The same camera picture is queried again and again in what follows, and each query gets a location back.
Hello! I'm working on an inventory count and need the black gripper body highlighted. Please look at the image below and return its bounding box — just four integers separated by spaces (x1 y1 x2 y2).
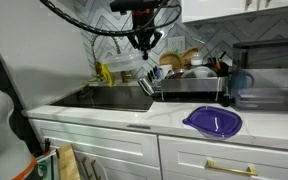
132 9 158 38

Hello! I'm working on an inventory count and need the gold spring kitchen faucet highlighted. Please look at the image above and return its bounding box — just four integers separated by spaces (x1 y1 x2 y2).
90 33 134 84

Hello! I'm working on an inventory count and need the purple translucent tupperware lid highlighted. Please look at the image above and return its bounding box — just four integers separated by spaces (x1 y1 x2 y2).
181 105 244 140

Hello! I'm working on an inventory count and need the round bamboo plate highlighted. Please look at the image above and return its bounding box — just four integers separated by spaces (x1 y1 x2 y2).
158 50 184 71

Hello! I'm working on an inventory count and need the white mug blue print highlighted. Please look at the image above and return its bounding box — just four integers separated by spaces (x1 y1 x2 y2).
158 64 174 80

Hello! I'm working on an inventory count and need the bamboo cutting board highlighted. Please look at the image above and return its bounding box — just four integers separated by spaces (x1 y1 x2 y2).
180 46 200 70

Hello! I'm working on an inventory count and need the dark steel bowl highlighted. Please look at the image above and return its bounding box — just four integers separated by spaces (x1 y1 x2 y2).
165 68 189 80

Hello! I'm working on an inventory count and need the steel utensil cup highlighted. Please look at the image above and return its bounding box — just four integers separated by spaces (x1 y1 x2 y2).
137 75 157 97

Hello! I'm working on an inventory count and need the clear baby bottle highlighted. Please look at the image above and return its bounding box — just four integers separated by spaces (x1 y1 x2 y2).
190 51 205 68

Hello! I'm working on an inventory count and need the yellow rubber glove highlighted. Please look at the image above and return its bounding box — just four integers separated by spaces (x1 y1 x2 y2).
94 60 117 88

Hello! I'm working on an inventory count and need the clear glass bowl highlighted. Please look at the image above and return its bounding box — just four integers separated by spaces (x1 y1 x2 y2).
183 65 218 80

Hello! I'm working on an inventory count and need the stainless steel sink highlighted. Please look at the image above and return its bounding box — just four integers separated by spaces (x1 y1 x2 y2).
49 84 156 113

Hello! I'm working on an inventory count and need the black utensil caddy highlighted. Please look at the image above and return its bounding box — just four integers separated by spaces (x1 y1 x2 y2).
207 49 231 78

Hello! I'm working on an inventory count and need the white upper cabinet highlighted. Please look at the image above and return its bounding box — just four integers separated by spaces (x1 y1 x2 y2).
181 0 288 24

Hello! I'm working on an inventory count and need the small black bottle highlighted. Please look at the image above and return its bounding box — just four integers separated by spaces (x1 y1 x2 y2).
220 87 232 108

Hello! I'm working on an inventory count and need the blue translucent pitcher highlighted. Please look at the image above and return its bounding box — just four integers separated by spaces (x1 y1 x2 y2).
232 69 256 99

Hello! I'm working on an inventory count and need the white base cabinet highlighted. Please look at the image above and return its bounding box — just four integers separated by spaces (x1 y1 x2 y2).
27 114 288 180

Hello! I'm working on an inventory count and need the black countertop appliance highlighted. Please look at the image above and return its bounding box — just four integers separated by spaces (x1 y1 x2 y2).
232 37 288 95

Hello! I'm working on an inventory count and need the clear plastic storage box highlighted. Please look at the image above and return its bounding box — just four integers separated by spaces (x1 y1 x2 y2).
233 87 288 113

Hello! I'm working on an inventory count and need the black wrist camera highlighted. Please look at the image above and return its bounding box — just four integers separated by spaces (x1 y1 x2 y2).
109 0 162 14

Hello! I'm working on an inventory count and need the white wall outlet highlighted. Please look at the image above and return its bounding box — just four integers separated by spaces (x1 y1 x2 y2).
167 35 187 54

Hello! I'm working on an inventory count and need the black corrugated cable conduit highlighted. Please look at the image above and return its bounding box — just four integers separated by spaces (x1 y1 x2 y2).
39 0 183 37

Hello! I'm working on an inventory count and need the bronze cabinet door handle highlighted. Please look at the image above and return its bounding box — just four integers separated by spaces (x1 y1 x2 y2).
80 156 92 180
90 159 103 180

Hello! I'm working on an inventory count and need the gold drawer handle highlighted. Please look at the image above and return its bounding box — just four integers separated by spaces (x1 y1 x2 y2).
205 159 259 177

